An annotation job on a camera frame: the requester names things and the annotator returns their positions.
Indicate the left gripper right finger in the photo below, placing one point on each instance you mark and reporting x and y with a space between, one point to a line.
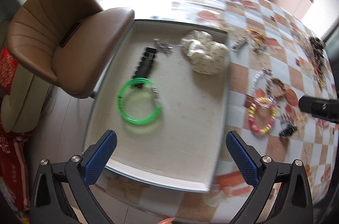
293 203

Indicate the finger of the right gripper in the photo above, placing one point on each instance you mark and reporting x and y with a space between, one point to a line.
326 109

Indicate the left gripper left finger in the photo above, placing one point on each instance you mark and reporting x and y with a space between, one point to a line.
49 203

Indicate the black small claw clip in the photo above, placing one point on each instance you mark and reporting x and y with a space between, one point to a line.
288 131

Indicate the gold bunny hair clip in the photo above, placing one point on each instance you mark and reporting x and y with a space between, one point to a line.
258 46

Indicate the silver bar hair clip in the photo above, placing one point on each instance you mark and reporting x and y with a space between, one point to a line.
240 44

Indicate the white dotted scrunchie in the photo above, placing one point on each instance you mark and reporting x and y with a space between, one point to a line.
206 55

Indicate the green plastic bangle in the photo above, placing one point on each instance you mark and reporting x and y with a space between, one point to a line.
138 101

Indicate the black wavy hair clip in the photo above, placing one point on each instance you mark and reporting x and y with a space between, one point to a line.
146 63

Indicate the silver rhinestone small clip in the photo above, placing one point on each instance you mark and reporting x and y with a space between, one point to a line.
164 45

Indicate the person's left hand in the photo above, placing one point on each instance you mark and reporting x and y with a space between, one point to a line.
167 221

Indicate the leopard print scrunchie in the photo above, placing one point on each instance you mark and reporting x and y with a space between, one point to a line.
317 46

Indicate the checkered patterned tablecloth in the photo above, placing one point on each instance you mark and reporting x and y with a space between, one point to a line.
293 75

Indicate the grey shallow tray box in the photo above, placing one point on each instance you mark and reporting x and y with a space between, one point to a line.
180 149

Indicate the brown leather chair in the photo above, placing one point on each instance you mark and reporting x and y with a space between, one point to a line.
67 43

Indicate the clear bead chain keyring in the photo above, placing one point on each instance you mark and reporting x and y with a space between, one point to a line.
261 88

